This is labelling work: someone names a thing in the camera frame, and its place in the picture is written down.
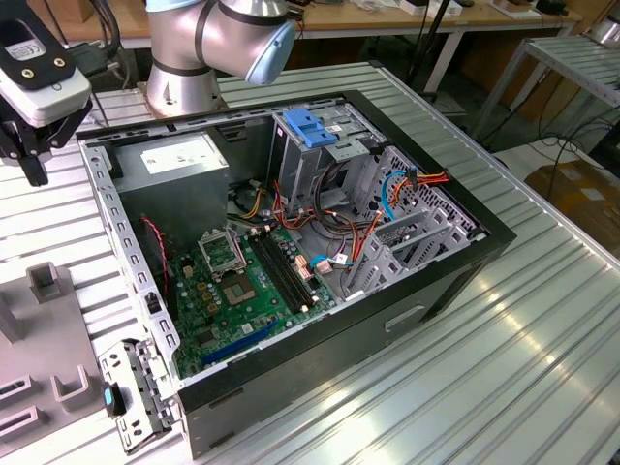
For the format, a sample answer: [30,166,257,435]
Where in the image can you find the short blue wire white label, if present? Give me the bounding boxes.
[309,254,350,277]

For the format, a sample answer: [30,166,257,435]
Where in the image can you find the CPU socket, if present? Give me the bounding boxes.
[220,273,258,309]

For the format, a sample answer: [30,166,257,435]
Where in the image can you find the thick black cable bundle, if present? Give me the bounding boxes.
[312,162,384,243]

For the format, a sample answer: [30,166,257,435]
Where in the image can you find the red black twisted wire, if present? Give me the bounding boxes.
[139,215,171,299]

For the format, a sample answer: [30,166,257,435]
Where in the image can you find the grey parts rack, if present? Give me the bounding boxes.
[0,261,106,451]

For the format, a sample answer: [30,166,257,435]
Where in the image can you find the small white box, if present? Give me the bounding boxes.
[400,0,461,16]

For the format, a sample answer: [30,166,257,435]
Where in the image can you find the black RAM slot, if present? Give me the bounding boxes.
[264,233,317,306]
[250,235,305,315]
[255,235,309,313]
[260,234,313,309]

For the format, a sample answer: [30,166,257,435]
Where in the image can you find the blue expansion slot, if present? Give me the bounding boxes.
[200,318,281,367]

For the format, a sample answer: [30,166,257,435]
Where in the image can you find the long wooden desk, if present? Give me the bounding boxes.
[28,0,582,57]

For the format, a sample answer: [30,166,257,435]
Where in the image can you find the grey metal card bracket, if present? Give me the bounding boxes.
[98,337,184,456]

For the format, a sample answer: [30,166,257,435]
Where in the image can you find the black hanging cable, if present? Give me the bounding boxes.
[89,0,123,64]

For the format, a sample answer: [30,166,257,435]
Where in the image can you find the black latch with blue tab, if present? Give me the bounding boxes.
[100,381,128,419]

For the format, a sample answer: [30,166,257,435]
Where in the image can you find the blue plastic drive latch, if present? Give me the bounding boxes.
[283,108,338,149]

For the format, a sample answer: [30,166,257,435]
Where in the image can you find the grey metal disk bay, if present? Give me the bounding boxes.
[338,205,488,304]

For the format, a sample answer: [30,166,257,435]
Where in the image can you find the grey metal drive cage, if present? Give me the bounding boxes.
[268,104,388,217]

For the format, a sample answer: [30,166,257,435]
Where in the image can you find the thin wire locking lever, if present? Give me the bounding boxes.
[231,227,246,277]

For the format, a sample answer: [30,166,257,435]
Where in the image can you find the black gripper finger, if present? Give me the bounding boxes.
[0,120,38,188]
[33,100,94,188]

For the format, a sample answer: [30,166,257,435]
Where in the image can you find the large brown cardboard box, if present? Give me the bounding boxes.
[525,162,620,253]

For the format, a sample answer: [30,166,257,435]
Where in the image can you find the yellow black supply wires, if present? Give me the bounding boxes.
[230,178,272,222]

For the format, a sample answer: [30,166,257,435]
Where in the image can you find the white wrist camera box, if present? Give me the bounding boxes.
[0,18,93,130]

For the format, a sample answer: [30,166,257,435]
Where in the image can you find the metal slat side table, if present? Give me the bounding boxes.
[472,36,620,141]

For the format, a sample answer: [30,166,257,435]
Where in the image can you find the green motherboard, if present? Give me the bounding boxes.
[167,225,340,382]

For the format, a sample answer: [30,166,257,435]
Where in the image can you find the silver metal cylinder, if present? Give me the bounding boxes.
[588,14,620,47]

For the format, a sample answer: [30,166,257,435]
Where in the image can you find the black open PC case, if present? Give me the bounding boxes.
[75,89,518,461]

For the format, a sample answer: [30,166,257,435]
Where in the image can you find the red orange wire bundle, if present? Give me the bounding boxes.
[270,181,350,238]

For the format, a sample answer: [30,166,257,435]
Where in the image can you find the metal socket cover frame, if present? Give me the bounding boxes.
[197,230,243,281]

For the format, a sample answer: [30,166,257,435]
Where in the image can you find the blue wire with black plug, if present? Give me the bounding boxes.
[379,167,418,222]

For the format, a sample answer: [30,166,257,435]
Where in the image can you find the grey power supply unit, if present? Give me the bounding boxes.
[110,133,232,253]

